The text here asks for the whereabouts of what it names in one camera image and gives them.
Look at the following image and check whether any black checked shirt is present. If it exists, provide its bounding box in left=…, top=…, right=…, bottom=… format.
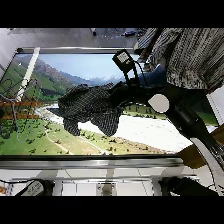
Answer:
left=49, top=82, right=127, bottom=138

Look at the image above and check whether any dark blue garment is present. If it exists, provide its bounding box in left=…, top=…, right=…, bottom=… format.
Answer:
left=143, top=64, right=168, bottom=88

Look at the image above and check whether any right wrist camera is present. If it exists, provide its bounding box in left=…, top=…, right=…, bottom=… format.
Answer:
left=111, top=48, right=142, bottom=85

